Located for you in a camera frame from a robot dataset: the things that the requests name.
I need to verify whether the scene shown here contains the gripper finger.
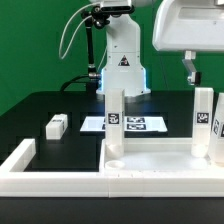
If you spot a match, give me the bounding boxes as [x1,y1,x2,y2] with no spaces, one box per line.
[182,50,202,86]

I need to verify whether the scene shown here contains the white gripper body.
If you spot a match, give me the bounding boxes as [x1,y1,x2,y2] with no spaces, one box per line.
[152,0,224,52]

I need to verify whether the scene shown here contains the marker tag sheet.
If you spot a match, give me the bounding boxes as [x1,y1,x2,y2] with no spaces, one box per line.
[80,116,167,132]

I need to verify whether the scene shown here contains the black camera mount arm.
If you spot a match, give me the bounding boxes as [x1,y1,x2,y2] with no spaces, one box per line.
[82,2,138,94]

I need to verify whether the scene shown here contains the white cable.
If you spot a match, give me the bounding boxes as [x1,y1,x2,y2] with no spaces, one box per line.
[58,2,101,61]

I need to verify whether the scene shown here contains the white desk top tray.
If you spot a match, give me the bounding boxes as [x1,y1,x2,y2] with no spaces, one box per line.
[99,138,224,179]

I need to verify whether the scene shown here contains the white U-shaped fence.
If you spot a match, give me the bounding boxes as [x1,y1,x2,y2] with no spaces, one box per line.
[0,139,224,197]

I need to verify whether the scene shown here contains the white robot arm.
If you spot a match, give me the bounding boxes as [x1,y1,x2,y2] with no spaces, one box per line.
[89,0,224,97]

